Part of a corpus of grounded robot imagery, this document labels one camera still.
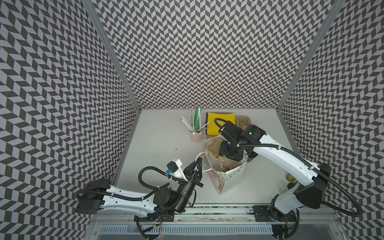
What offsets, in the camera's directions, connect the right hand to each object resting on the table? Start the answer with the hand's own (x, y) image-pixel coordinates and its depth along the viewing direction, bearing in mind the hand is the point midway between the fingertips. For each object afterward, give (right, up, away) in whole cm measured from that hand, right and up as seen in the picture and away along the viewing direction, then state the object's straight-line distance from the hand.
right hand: (224, 160), depth 72 cm
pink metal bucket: (-13, +9, +21) cm, 26 cm away
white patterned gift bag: (-2, -8, -6) cm, 10 cm away
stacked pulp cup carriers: (+19, +19, +35) cm, 44 cm away
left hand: (-10, +3, -12) cm, 16 cm away
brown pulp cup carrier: (-3, -1, -2) cm, 4 cm away
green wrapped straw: (-14, +18, +24) cm, 33 cm away
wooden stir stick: (-17, +22, +22) cm, 35 cm away
